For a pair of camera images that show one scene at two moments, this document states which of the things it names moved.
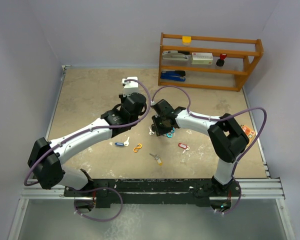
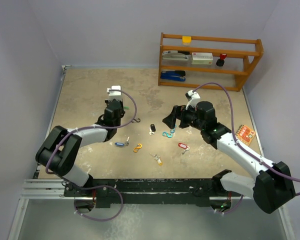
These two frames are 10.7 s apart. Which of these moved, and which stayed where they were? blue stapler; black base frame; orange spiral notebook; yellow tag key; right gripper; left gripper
Moved: left gripper; right gripper
Stayed: black base frame; yellow tag key; orange spiral notebook; blue stapler
